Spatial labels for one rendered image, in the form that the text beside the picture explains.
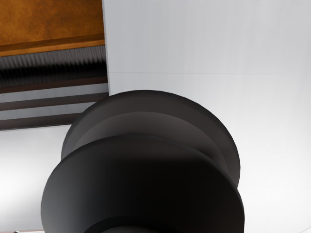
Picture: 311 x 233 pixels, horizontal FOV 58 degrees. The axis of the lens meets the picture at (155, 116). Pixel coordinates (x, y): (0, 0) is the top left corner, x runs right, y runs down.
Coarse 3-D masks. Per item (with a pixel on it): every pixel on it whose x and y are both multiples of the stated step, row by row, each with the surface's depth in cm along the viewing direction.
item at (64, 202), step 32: (96, 128) 6; (128, 128) 6; (160, 128) 6; (192, 128) 6; (64, 160) 5; (96, 160) 4; (128, 160) 4; (160, 160) 4; (192, 160) 4; (224, 160) 6; (64, 192) 5; (96, 192) 4; (128, 192) 4; (160, 192) 4; (192, 192) 4; (224, 192) 5; (64, 224) 5; (96, 224) 4; (128, 224) 4; (160, 224) 4; (192, 224) 4; (224, 224) 5
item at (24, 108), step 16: (64, 80) 22; (80, 80) 21; (96, 80) 21; (0, 96) 21; (16, 96) 21; (32, 96) 21; (48, 96) 21; (64, 96) 21; (80, 96) 20; (96, 96) 20; (0, 112) 20; (16, 112) 20; (32, 112) 20; (48, 112) 19; (64, 112) 19; (80, 112) 19; (0, 128) 19; (16, 128) 18
